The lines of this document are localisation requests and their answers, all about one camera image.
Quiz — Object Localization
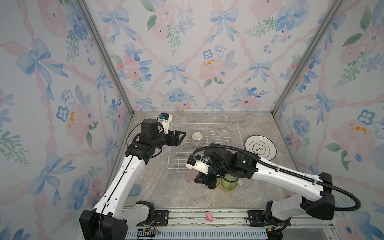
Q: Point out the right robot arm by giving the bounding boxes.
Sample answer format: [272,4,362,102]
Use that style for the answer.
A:
[186,144,336,224]

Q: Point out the pink plastic cup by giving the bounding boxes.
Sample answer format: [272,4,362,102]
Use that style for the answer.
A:
[185,169,199,184]

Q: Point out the clear glass cup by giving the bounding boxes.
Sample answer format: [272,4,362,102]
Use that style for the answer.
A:
[237,178,253,189]

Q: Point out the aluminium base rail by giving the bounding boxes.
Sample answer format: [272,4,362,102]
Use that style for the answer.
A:
[126,208,340,240]

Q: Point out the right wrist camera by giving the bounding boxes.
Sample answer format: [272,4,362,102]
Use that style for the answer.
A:
[186,159,209,175]

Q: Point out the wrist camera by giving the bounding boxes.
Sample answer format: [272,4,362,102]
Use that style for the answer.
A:
[158,113,173,134]
[186,159,209,175]

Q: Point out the striped ceramic bowl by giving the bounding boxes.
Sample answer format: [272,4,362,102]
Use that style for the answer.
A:
[189,132,205,147]

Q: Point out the green plastic cup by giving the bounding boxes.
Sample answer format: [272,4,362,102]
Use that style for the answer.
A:
[221,174,238,192]

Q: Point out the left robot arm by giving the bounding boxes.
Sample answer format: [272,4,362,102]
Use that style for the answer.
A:
[79,113,186,240]

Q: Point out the white wire dish rack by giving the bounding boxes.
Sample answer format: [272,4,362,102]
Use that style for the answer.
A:
[167,122,245,172]

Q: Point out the black corrugated cable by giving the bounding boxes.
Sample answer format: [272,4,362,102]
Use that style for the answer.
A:
[191,145,362,212]

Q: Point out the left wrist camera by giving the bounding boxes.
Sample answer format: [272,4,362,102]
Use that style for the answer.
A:
[158,113,173,134]

